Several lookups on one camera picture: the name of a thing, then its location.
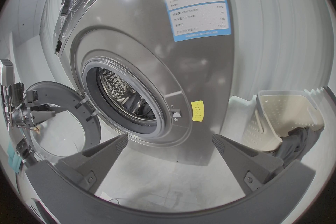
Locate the cream laundry basket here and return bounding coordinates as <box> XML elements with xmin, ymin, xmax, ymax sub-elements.
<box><xmin>241</xmin><ymin>90</ymin><xmax>325</xmax><ymax>156</ymax></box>

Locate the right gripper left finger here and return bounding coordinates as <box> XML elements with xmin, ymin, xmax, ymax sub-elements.
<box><xmin>56</xmin><ymin>134</ymin><xmax>129</xmax><ymax>193</ymax></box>

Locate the grey washing machine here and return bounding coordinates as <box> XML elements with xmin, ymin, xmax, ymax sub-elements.
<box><xmin>54</xmin><ymin>0</ymin><xmax>236</xmax><ymax>167</ymax></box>

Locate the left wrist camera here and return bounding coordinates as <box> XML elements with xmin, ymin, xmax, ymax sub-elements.
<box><xmin>25</xmin><ymin>90</ymin><xmax>39</xmax><ymax>103</ymax></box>

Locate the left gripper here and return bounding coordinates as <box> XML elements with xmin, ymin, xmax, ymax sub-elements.
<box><xmin>19</xmin><ymin>104</ymin><xmax>56</xmax><ymax>127</ymax></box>

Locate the washing machine door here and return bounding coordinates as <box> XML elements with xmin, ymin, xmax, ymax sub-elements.
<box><xmin>24</xmin><ymin>81</ymin><xmax>102</xmax><ymax>163</ymax></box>

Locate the heap of dark clothes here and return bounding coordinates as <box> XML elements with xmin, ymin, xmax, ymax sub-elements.
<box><xmin>272</xmin><ymin>127</ymin><xmax>324</xmax><ymax>169</ymax></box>

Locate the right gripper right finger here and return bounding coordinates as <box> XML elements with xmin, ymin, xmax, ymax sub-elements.
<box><xmin>212</xmin><ymin>134</ymin><xmax>284</xmax><ymax>196</ymax></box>

